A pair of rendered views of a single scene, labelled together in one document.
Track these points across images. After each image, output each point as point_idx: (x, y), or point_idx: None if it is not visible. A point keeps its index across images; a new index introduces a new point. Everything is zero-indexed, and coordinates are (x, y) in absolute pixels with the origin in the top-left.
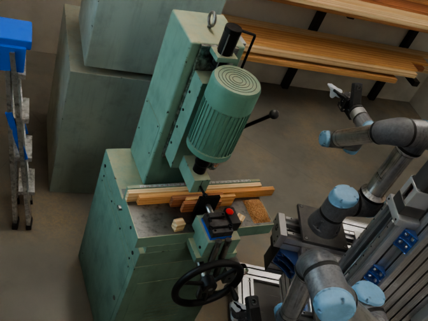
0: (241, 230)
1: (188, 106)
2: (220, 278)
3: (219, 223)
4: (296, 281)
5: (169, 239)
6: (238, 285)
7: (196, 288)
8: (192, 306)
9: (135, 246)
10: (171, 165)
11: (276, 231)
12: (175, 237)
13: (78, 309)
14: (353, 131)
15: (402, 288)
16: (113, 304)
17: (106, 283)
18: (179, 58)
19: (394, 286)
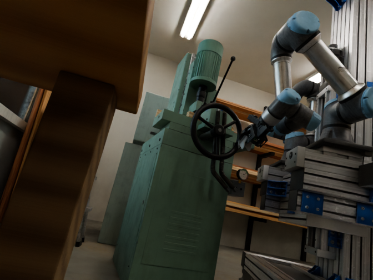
0: (233, 135)
1: (188, 78)
2: (225, 125)
3: None
4: (276, 68)
5: (185, 119)
6: (248, 254)
7: (211, 201)
8: (208, 154)
9: (162, 116)
10: (182, 111)
11: (261, 171)
12: (189, 119)
13: (106, 273)
14: None
15: (367, 138)
16: (141, 210)
17: (136, 212)
18: (182, 65)
19: (359, 136)
